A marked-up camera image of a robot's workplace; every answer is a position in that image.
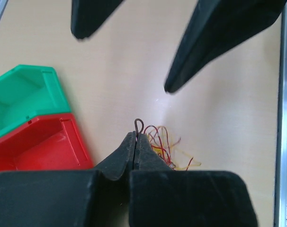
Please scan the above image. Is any brown wire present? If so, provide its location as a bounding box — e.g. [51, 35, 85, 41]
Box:
[134, 119, 144, 135]

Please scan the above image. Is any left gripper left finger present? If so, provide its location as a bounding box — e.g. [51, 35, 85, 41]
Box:
[0, 132, 136, 227]

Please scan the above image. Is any red plastic bin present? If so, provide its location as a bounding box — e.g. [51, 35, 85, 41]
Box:
[0, 113, 94, 172]

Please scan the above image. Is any yellow wire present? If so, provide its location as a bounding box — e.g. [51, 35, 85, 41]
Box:
[148, 125, 202, 171]

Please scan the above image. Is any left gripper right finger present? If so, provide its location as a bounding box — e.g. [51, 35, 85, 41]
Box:
[129, 135, 258, 227]

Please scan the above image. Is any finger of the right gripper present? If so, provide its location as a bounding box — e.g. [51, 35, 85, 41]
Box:
[71, 0, 123, 39]
[164, 0, 286, 93]

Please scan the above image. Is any near green plastic bin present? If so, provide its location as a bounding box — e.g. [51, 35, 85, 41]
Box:
[0, 65, 71, 138]

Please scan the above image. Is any aluminium front rail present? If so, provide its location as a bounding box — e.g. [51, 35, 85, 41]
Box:
[274, 2, 287, 227]

